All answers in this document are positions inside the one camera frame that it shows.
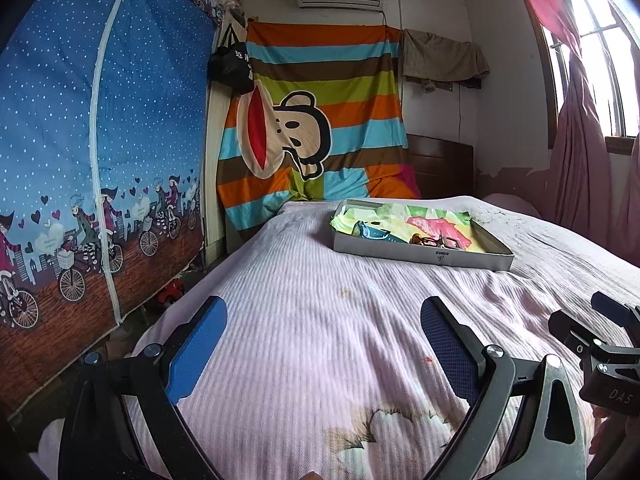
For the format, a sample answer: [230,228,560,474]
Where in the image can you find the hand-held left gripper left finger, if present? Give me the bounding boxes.
[59,296,228,480]

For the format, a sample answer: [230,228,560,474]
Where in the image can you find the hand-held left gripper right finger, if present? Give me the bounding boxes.
[420,296,588,480]

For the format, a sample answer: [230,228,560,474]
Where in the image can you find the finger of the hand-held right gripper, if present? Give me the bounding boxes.
[548,310,608,368]
[590,291,640,330]

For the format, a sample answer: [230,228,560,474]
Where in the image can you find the shallow grey cardboard box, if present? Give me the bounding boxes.
[332,199,516,272]

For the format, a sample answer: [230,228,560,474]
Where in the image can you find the red braided bracelet pink beads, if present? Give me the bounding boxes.
[430,227,463,251]

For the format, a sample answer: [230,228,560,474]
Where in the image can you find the red toy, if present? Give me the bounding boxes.
[157,280,186,307]

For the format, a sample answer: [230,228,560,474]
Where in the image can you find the colourful crumpled paper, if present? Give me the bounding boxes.
[330,201,473,251]

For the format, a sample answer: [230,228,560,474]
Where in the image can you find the pink curtain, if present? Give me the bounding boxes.
[505,0,640,248]

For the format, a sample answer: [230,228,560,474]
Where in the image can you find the dark wooden headboard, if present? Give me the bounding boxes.
[406,133,475,200]

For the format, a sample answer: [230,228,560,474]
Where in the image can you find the window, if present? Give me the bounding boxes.
[540,0,640,141]

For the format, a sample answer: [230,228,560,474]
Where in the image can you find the striped monkey print blanket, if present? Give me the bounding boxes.
[215,21,423,243]

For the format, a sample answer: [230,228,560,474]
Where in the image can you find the blue printed fabric wardrobe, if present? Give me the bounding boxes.
[0,0,246,416]

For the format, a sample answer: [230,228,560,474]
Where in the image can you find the hanging black bag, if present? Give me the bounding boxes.
[207,22,256,95]

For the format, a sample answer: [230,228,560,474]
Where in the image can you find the hanging brown clothes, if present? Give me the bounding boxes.
[401,29,491,95]

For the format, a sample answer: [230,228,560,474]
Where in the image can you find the blue watch strap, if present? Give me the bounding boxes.
[350,220,396,242]

